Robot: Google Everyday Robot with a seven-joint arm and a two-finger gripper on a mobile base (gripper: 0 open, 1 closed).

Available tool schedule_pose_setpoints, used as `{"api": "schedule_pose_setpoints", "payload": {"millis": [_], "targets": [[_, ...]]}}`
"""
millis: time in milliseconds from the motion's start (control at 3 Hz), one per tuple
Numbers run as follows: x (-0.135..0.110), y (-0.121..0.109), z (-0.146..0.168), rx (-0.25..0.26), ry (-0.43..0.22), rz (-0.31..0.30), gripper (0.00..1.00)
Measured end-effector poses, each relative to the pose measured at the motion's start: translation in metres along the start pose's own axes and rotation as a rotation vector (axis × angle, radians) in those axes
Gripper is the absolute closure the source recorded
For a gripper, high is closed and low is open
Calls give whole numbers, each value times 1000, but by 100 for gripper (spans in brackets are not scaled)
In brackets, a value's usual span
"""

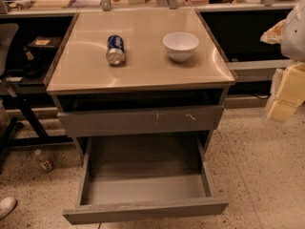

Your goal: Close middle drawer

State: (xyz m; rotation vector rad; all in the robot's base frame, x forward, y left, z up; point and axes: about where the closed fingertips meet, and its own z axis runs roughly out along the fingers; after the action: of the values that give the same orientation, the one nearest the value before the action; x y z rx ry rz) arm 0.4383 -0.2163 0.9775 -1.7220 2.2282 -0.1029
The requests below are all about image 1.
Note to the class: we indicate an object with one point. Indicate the yellow taped gripper finger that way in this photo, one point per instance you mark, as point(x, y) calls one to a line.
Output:
point(287, 93)

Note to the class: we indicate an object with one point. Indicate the grey drawer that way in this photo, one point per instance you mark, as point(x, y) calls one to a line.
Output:
point(136, 177)
point(141, 121)

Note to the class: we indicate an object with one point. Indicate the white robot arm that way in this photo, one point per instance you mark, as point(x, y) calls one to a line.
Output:
point(289, 33)

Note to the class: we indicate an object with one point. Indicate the grey top drawer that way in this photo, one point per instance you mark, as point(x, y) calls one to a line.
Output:
point(141, 121)

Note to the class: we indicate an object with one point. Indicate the grey drawer cabinet beige top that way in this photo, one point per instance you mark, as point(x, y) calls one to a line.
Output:
point(83, 80)

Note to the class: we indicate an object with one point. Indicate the white bowl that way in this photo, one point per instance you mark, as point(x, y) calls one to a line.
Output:
point(180, 46)

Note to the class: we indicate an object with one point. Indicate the blue soda can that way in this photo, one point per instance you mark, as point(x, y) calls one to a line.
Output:
point(116, 52)

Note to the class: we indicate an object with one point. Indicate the clear plastic bottle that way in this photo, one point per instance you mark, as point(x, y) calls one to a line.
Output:
point(43, 160)

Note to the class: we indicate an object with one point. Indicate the black box with label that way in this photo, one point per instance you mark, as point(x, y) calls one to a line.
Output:
point(45, 47)

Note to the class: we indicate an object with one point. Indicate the white shoe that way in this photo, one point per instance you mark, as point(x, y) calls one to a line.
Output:
point(6, 206)

